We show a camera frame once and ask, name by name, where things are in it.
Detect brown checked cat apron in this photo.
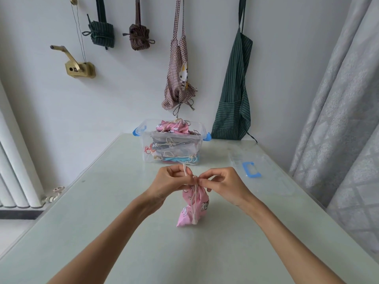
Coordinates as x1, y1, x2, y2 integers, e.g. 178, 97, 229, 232
161, 0, 198, 118

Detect person's left hand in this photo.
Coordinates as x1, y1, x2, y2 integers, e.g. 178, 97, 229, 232
147, 164, 193, 205

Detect grey patterned curtain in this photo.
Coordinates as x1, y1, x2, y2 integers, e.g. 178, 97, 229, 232
288, 0, 379, 263

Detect person's left forearm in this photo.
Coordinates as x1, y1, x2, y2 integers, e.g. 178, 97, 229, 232
47, 189, 167, 284

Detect clear storage box blue latches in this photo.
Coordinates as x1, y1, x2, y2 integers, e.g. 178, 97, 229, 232
132, 118, 212, 166

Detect white radiator valve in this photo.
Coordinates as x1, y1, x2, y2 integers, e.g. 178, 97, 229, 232
41, 186, 65, 205

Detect pink printed drawstring pouch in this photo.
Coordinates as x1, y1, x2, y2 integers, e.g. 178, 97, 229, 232
176, 163, 210, 228

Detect clear box lid blue handle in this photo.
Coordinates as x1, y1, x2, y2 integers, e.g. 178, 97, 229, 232
229, 149, 286, 188

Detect person's right forearm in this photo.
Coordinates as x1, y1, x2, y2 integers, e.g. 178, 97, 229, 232
239, 193, 347, 284

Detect thin winch cord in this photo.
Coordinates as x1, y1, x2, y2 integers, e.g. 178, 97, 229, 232
71, 2, 87, 64

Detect person's right hand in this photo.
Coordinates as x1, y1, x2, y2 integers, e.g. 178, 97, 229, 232
198, 167, 256, 208

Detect pile of fabric drawstring pouches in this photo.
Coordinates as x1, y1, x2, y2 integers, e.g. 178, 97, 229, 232
144, 118, 202, 165

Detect brass wall crank winch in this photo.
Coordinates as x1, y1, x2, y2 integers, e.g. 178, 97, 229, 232
50, 45, 96, 79

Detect white radiator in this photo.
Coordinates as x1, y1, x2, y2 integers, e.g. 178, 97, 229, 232
0, 80, 45, 209

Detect long green striped apron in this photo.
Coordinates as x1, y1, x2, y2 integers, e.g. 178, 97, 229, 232
211, 0, 258, 144

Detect folded green striped apron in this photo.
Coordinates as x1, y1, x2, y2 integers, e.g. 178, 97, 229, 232
82, 0, 115, 51

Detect folded brown striped apron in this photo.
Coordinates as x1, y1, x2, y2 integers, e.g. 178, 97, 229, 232
123, 0, 156, 51

